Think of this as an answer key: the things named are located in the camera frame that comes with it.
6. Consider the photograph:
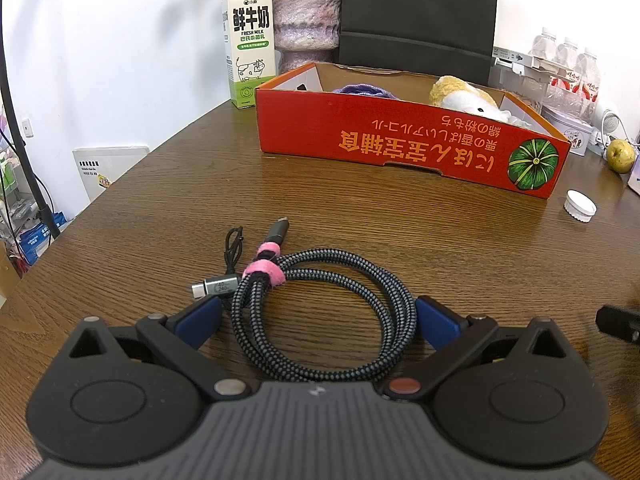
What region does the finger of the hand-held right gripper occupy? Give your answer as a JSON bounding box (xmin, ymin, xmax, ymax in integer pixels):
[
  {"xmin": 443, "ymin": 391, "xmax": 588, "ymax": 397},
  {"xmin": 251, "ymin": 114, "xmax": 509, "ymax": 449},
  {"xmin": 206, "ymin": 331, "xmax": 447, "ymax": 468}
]
[{"xmin": 595, "ymin": 304, "xmax": 640, "ymax": 347}]

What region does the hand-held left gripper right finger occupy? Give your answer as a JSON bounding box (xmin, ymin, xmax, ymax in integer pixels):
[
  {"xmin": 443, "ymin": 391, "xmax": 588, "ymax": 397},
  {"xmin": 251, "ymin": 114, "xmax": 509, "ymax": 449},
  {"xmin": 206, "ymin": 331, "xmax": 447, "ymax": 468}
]
[{"xmin": 385, "ymin": 296, "xmax": 573, "ymax": 403}]

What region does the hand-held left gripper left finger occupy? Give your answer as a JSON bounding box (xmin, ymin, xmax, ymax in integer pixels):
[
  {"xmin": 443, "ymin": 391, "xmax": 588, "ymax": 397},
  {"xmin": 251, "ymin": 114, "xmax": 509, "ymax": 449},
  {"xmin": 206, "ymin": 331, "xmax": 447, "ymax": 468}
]
[{"xmin": 67, "ymin": 296, "xmax": 251, "ymax": 403}]

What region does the braided black grey cable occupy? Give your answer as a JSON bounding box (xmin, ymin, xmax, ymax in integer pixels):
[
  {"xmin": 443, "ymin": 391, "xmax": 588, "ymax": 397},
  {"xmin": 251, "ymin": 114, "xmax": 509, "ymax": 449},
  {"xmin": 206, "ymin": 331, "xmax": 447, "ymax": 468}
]
[{"xmin": 190, "ymin": 216, "xmax": 418, "ymax": 382}]

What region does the red cardboard box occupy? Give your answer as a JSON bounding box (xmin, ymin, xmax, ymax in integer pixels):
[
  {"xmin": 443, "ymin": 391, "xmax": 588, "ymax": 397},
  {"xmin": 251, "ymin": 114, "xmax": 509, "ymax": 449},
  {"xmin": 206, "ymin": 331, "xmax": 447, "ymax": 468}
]
[{"xmin": 255, "ymin": 61, "xmax": 572, "ymax": 202}]

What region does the white yellow plush sheep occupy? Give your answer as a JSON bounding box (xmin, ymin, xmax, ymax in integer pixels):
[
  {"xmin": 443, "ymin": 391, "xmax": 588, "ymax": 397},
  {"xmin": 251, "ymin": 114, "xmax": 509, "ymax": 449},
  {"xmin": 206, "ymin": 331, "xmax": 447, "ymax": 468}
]
[{"xmin": 429, "ymin": 76, "xmax": 501, "ymax": 122}]

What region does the purple knitted pouch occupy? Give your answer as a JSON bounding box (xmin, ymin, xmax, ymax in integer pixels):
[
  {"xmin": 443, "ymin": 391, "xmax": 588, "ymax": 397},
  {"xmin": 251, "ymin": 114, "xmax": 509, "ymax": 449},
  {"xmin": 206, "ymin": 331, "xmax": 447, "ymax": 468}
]
[{"xmin": 332, "ymin": 82, "xmax": 398, "ymax": 102}]

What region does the white bottle cap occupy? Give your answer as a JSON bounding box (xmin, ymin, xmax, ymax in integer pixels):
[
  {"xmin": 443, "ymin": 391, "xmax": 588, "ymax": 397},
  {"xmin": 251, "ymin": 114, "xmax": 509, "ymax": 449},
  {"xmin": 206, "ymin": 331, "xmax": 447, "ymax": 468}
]
[{"xmin": 564, "ymin": 190, "xmax": 597, "ymax": 222}]

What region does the blue bag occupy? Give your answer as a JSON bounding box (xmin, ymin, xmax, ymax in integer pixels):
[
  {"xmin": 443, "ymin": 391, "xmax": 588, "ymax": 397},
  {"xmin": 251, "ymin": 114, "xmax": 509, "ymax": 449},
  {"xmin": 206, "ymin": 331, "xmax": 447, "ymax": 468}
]
[{"xmin": 17, "ymin": 210, "xmax": 68, "ymax": 266}]

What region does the grey tin box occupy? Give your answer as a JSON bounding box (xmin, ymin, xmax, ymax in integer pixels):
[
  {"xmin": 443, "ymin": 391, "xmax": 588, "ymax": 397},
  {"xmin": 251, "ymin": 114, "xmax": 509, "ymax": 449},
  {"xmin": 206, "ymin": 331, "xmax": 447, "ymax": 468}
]
[{"xmin": 542, "ymin": 105, "xmax": 601, "ymax": 157}]

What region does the small white fan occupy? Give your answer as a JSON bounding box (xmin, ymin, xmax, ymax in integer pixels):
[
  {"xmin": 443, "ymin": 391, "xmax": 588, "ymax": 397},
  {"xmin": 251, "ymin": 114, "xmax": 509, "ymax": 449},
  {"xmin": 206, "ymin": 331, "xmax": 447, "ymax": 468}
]
[{"xmin": 597, "ymin": 102, "xmax": 622, "ymax": 137}]

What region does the black light stand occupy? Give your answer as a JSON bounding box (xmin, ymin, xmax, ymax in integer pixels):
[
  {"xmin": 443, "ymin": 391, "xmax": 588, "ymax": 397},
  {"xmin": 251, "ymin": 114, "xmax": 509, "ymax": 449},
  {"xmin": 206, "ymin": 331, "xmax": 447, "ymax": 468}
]
[{"xmin": 0, "ymin": 0, "xmax": 61, "ymax": 241}]

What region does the clear container of seeds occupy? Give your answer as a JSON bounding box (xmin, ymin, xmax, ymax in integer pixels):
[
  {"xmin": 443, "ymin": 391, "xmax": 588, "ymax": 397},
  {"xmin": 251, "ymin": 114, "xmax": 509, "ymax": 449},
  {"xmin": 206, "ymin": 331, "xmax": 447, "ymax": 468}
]
[{"xmin": 500, "ymin": 72, "xmax": 549, "ymax": 113}]

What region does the flat white box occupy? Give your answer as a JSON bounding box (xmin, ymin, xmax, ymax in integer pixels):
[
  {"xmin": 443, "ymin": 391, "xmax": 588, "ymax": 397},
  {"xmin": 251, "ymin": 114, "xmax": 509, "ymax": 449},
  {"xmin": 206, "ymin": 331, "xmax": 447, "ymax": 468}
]
[{"xmin": 492, "ymin": 46, "xmax": 556, "ymax": 78}]

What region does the white green milk carton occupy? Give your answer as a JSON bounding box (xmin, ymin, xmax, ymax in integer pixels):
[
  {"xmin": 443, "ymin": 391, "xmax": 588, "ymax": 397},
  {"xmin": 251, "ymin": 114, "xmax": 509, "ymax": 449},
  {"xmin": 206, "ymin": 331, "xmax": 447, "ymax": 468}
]
[{"xmin": 221, "ymin": 0, "xmax": 277, "ymax": 110}]

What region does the black paper bag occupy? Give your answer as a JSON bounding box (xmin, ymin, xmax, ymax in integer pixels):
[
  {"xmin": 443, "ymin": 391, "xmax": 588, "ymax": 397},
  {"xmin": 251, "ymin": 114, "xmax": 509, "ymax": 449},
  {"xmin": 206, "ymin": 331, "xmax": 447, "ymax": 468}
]
[{"xmin": 338, "ymin": 0, "xmax": 499, "ymax": 87}]

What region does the mottled purple vase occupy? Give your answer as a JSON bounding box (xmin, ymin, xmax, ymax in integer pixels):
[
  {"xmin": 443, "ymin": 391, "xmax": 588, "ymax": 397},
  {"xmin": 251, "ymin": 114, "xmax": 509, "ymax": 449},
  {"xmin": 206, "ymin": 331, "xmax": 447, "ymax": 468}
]
[{"xmin": 270, "ymin": 0, "xmax": 344, "ymax": 76}]

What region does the thin black cord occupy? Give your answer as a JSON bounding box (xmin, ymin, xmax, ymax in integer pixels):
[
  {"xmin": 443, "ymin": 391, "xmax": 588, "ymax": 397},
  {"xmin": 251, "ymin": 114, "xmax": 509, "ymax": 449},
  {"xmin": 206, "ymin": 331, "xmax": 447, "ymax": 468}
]
[{"xmin": 223, "ymin": 227, "xmax": 247, "ymax": 272}]

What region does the cluttered wire rack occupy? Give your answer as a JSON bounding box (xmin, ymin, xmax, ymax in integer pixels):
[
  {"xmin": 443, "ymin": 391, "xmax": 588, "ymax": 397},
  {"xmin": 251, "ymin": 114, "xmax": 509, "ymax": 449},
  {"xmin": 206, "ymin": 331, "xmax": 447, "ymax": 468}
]
[{"xmin": 0, "ymin": 105, "xmax": 31, "ymax": 261}]

